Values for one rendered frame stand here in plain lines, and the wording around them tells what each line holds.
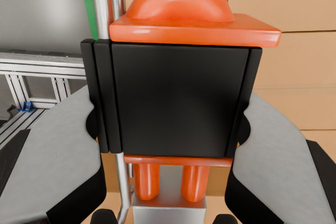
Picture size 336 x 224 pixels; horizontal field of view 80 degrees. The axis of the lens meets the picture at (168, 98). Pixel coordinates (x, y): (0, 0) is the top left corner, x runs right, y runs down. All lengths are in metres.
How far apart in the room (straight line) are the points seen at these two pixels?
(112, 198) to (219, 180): 0.22
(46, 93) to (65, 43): 0.32
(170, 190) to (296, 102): 0.77
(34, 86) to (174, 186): 1.24
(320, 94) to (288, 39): 0.27
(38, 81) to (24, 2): 0.44
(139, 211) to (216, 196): 0.27
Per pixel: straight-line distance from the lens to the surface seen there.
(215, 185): 0.46
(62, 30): 1.40
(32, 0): 1.44
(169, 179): 0.20
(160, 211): 0.19
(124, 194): 0.17
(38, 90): 1.37
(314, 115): 0.99
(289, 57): 0.81
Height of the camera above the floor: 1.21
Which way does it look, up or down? 60 degrees down
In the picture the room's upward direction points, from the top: 177 degrees counter-clockwise
